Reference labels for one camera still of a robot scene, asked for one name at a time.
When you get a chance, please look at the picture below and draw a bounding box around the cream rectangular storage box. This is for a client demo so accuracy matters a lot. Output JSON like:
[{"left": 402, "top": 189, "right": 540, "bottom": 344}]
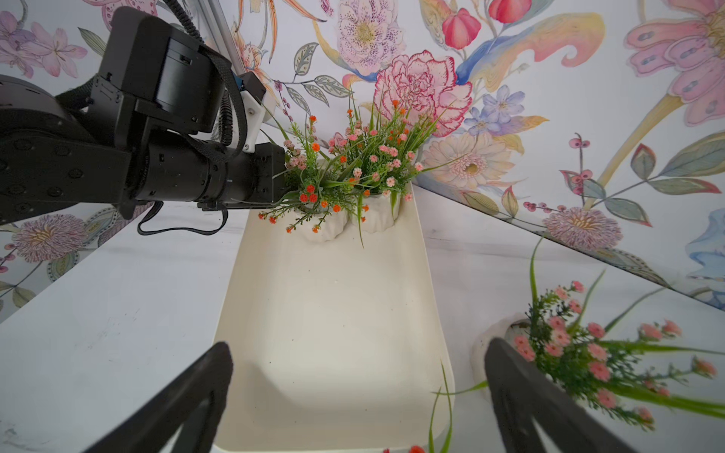
[{"left": 214, "top": 202, "right": 455, "bottom": 452}]

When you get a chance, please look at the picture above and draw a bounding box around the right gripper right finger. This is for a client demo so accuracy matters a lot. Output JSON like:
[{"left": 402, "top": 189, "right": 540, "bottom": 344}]
[{"left": 484, "top": 338, "right": 633, "bottom": 452}]

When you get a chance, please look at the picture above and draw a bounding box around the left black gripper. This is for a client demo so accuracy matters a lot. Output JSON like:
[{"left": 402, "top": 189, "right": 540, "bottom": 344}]
[{"left": 128, "top": 130, "right": 286, "bottom": 211}]

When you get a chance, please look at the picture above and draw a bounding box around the pink flower potted plant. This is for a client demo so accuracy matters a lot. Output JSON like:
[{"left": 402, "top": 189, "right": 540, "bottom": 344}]
[{"left": 330, "top": 100, "right": 440, "bottom": 233}]

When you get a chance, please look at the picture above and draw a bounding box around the pink flower plant back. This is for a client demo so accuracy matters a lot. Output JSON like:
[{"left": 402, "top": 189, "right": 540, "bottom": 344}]
[{"left": 469, "top": 237, "right": 725, "bottom": 431}]

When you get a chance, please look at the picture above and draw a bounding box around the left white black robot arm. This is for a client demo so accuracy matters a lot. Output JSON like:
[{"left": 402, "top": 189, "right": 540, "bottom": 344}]
[{"left": 1, "top": 77, "right": 289, "bottom": 224}]

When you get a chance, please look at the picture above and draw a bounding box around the orange flower potted plant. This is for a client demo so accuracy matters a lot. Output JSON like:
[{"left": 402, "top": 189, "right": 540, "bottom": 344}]
[{"left": 258, "top": 116, "right": 366, "bottom": 243}]

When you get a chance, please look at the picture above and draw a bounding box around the left aluminium corner post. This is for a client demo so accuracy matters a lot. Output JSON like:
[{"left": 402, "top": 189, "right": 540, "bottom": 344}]
[{"left": 193, "top": 0, "right": 247, "bottom": 75}]

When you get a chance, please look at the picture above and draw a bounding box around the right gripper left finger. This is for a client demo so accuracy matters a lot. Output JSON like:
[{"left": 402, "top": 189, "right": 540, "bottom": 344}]
[{"left": 87, "top": 342, "right": 233, "bottom": 452}]

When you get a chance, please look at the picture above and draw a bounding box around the red flower potted plant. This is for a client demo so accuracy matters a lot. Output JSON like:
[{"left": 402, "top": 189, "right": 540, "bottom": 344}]
[{"left": 381, "top": 361, "right": 491, "bottom": 453}]

